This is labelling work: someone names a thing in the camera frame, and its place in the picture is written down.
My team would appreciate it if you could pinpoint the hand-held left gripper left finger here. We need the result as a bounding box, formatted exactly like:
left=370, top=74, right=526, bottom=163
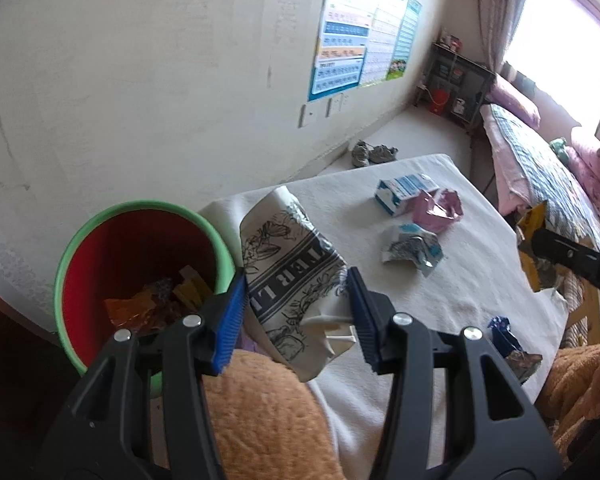
left=35, top=267, right=248, bottom=480

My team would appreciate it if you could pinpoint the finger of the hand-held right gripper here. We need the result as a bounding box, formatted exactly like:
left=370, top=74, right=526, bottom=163
left=530, top=229, right=600, bottom=301

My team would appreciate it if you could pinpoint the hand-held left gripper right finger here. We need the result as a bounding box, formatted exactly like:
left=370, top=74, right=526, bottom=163
left=346, top=266, right=565, bottom=480

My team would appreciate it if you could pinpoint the yellow orange snack wrapper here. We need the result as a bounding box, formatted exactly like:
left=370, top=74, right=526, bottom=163
left=516, top=200, right=563, bottom=293

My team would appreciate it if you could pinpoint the black white printed paper bag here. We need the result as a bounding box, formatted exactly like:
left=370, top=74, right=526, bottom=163
left=239, top=186, right=356, bottom=386

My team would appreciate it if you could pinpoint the silver blue packet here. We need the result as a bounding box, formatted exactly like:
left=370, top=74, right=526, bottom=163
left=380, top=222, right=446, bottom=278

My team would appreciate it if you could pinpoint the orange foil wrapper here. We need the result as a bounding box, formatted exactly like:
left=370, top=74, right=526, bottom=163
left=102, top=295, right=168, bottom=333

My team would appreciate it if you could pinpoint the blue snack wrapper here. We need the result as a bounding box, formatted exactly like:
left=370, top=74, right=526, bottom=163
left=487, top=316, right=521, bottom=358

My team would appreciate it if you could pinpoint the brown snack wrapper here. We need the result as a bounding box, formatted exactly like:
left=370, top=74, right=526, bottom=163
left=505, top=349, right=543, bottom=383

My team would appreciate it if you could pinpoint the pink plastic bag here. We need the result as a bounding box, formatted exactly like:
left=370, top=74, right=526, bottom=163
left=411, top=188, right=465, bottom=235

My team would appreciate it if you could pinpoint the blue white milk carton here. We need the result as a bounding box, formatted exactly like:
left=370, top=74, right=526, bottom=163
left=374, top=172, right=441, bottom=217

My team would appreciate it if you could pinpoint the red bin with green rim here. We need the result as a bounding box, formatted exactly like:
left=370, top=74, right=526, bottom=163
left=54, top=200, right=241, bottom=401

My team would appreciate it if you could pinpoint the orange fleece cloth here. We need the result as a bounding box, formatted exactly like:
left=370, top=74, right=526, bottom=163
left=200, top=342, right=600, bottom=480

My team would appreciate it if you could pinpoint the white towel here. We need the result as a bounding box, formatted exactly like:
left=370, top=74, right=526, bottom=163
left=197, top=154, right=571, bottom=480

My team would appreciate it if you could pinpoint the bed with plaid quilt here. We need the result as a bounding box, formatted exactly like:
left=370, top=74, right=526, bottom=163
left=480, top=104, right=600, bottom=261

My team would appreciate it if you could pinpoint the green plush toy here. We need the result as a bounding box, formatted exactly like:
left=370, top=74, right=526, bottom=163
left=549, top=137, right=571, bottom=165

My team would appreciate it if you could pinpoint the grey shoe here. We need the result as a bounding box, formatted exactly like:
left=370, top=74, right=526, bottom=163
left=350, top=140, right=376, bottom=168
left=369, top=144, right=400, bottom=165

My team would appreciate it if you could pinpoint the pink pillow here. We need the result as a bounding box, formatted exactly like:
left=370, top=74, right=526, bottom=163
left=489, top=74, right=542, bottom=128

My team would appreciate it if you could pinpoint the dark metal shelf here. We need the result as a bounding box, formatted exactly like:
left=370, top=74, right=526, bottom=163
left=420, top=42, right=496, bottom=133

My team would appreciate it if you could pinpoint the bright window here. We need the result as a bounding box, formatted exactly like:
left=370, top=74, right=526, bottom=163
left=502, top=0, right=600, bottom=136

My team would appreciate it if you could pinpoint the dark wood furniture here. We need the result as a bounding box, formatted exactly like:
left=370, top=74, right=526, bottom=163
left=0, top=280, right=81, bottom=441

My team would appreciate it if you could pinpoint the sheer lace curtain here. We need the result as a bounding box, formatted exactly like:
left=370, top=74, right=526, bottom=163
left=472, top=0, right=600, bottom=151

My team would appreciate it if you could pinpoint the wooden frame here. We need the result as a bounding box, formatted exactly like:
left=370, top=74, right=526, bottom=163
left=562, top=275, right=600, bottom=351

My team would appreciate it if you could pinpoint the blue letter wall poster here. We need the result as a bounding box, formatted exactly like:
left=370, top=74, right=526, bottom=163
left=307, top=0, right=381, bottom=102

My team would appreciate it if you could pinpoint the green grid wall poster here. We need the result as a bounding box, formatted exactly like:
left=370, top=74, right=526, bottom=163
left=382, top=0, right=423, bottom=82

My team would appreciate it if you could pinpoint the white chart wall poster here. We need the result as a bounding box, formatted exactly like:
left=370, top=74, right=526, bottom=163
left=362, top=0, right=410, bottom=88

